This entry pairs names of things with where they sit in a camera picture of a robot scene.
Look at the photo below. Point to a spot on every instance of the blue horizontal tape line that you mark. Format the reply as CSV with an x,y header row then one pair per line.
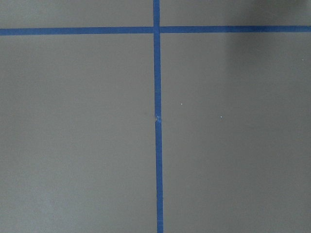
x,y
152,30

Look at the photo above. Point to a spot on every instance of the blue vertical tape line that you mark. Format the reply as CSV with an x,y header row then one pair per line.
x,y
158,118

